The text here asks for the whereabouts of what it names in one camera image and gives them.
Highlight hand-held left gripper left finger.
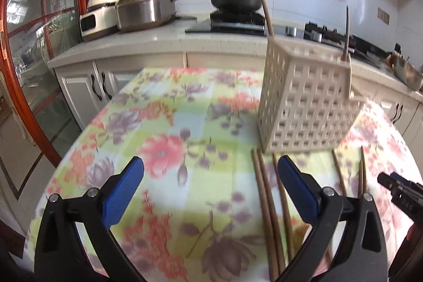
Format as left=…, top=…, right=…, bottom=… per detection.
left=35, top=156, right=146, bottom=282

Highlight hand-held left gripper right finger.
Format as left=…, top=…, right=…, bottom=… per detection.
left=277, top=155, right=388, bottom=282

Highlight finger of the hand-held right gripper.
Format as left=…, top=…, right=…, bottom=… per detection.
left=378, top=173, right=423, bottom=220
left=391, top=172, right=423, bottom=198

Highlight brown wooden chopstick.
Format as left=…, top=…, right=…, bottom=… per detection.
left=250, top=148, right=280, bottom=282
left=331, top=151, right=347, bottom=198
left=340, top=5, right=351, bottom=63
left=256, top=149, right=287, bottom=274
left=272, top=152, right=296, bottom=261
left=358, top=146, right=367, bottom=198
left=253, top=0, right=275, bottom=37

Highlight white perforated utensil holder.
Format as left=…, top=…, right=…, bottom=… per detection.
left=257, top=36, right=366, bottom=153

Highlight floral tablecloth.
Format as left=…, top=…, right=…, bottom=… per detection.
left=28, top=67, right=423, bottom=282

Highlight steel bowl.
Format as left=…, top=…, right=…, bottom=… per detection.
left=392, top=52, right=423, bottom=91

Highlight white kitchen cabinet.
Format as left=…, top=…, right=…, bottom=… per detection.
left=54, top=51, right=423, bottom=150

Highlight white stone kitchen counter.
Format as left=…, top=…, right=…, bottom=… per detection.
left=47, top=18, right=423, bottom=94

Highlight white kitchen appliance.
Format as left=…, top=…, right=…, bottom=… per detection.
left=80, top=0, right=124, bottom=42

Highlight red framed glass door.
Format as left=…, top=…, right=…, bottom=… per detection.
left=0, top=0, right=104, bottom=197

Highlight black gas stove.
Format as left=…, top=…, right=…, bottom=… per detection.
left=185, top=9, right=385, bottom=68

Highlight silver rice cooker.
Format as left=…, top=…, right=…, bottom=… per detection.
left=116, top=0, right=179, bottom=33

